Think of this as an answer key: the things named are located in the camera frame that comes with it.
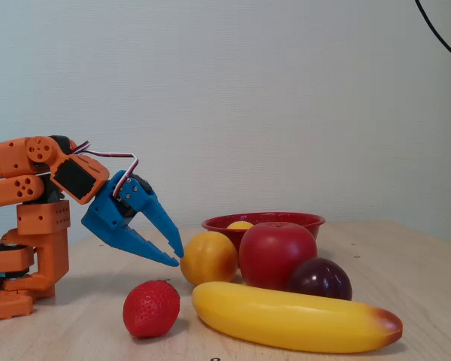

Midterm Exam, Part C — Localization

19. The red plastic strawberry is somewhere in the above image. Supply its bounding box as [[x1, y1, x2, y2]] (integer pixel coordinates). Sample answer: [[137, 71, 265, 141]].
[[122, 279, 182, 338]]

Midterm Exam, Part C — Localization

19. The yellow plastic lemon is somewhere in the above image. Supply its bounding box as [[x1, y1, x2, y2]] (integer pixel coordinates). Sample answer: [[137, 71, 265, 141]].
[[225, 220, 255, 231]]

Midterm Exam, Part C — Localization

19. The yellow plastic banana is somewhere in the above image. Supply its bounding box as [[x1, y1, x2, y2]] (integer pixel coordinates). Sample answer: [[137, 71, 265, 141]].
[[192, 281, 404, 354]]

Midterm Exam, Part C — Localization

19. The dark purple plastic plum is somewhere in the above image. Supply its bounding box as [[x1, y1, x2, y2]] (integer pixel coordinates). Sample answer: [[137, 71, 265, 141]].
[[286, 256, 353, 302]]

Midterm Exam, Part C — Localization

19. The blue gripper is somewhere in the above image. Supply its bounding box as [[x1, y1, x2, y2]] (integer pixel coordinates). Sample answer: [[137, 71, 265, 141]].
[[80, 169, 185, 268]]

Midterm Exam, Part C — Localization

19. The red speckled enamel bowl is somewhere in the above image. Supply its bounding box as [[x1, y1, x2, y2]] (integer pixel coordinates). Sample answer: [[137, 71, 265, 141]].
[[201, 212, 326, 247]]

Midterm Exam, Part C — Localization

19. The orange yellow plastic peach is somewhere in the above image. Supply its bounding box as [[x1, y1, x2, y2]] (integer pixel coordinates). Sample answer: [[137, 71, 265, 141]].
[[179, 230, 239, 287]]

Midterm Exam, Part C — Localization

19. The red white black servo wire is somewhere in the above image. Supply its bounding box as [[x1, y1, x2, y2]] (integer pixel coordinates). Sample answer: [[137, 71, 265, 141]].
[[70, 140, 140, 199]]

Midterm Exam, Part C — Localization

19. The black hanging cable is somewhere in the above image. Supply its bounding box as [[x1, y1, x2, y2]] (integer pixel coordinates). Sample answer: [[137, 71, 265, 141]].
[[414, 0, 451, 66]]

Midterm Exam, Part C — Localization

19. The red plastic apple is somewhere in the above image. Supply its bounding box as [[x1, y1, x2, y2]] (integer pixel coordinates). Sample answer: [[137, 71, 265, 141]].
[[238, 221, 319, 292]]

